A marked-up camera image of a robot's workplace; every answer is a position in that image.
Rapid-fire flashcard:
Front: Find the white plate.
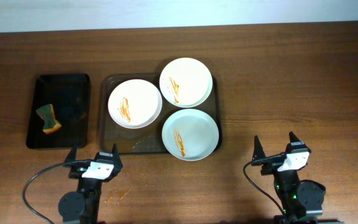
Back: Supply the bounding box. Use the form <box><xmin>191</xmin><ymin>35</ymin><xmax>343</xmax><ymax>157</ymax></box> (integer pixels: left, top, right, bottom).
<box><xmin>108</xmin><ymin>79</ymin><xmax>163</xmax><ymax>129</ymax></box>
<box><xmin>162</xmin><ymin>109</ymin><xmax>220</xmax><ymax>161</ymax></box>
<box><xmin>159</xmin><ymin>57</ymin><xmax>213</xmax><ymax>108</ymax></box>

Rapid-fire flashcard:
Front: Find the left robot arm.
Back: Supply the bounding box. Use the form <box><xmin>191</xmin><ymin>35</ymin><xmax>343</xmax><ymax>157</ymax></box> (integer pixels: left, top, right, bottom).
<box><xmin>58</xmin><ymin>144</ymin><xmax>123</xmax><ymax>224</ymax></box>

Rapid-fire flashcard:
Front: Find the white plate top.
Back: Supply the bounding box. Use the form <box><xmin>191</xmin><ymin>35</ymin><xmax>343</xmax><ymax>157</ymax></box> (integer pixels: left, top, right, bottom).
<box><xmin>159</xmin><ymin>57</ymin><xmax>213</xmax><ymax>108</ymax></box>

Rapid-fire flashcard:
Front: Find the yellow green sponge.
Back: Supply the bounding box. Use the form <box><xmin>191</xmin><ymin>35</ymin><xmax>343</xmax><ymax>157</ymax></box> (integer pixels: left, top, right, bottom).
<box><xmin>36</xmin><ymin>104</ymin><xmax>62</xmax><ymax>134</ymax></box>

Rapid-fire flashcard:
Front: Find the white plate bottom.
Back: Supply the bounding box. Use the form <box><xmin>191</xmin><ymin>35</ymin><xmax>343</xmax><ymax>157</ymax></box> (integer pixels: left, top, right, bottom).
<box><xmin>162</xmin><ymin>109</ymin><xmax>220</xmax><ymax>161</ymax></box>

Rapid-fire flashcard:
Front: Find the brown plastic serving tray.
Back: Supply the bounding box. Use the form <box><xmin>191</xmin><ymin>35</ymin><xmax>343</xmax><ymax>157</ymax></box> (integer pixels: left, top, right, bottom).
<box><xmin>99</xmin><ymin>73</ymin><xmax>223</xmax><ymax>156</ymax></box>

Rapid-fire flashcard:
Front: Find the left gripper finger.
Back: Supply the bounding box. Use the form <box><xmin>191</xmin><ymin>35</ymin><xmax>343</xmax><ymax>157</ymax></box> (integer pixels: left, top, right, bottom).
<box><xmin>112</xmin><ymin>143</ymin><xmax>120</xmax><ymax>165</ymax></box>
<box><xmin>65</xmin><ymin>142</ymin><xmax>78</xmax><ymax>162</ymax></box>

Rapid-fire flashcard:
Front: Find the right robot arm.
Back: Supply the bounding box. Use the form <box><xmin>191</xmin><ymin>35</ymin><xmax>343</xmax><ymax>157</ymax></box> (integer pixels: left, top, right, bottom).
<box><xmin>250</xmin><ymin>132</ymin><xmax>326</xmax><ymax>223</ymax></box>

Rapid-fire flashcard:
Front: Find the black rectangular tray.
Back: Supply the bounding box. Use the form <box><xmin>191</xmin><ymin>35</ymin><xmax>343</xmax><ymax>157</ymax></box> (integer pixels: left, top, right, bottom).
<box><xmin>25</xmin><ymin>73</ymin><xmax>91</xmax><ymax>150</ymax></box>

